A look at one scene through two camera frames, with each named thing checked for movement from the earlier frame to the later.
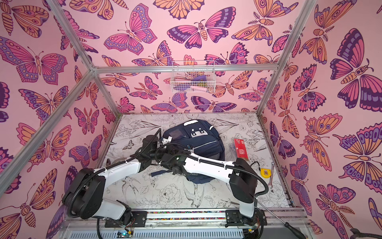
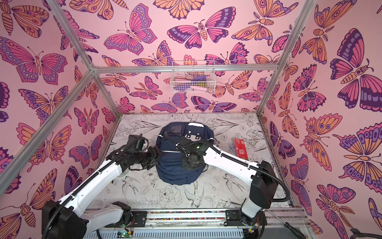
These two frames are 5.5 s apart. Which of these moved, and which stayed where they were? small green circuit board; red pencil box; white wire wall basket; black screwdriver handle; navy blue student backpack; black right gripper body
Moved: black right gripper body; navy blue student backpack
Stayed: red pencil box; black screwdriver handle; white wire wall basket; small green circuit board
